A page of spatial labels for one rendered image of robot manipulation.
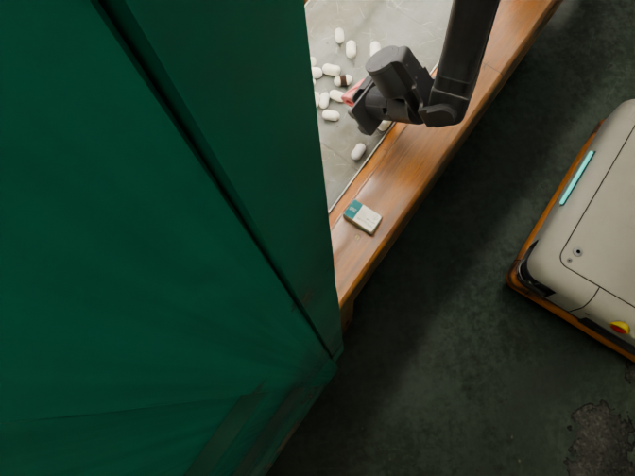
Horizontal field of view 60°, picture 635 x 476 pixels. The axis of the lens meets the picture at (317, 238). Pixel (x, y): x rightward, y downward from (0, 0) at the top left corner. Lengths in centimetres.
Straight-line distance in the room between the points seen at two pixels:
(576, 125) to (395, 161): 111
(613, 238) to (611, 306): 18
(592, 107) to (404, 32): 104
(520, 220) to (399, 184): 90
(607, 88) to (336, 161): 129
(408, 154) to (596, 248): 73
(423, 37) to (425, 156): 27
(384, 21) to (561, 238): 75
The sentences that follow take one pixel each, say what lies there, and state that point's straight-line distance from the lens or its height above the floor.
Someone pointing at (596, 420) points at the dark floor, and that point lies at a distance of 186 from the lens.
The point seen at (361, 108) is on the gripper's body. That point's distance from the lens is 96.
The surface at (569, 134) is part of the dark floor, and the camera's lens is 202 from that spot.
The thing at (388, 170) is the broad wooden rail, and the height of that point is 76.
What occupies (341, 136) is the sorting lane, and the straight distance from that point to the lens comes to 107.
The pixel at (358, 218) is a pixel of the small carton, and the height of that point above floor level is 78.
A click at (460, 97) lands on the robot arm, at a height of 99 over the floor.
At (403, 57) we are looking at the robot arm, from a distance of 86.
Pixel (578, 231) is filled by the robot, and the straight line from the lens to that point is 160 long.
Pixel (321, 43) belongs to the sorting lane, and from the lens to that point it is 117.
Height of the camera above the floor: 171
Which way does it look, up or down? 75 degrees down
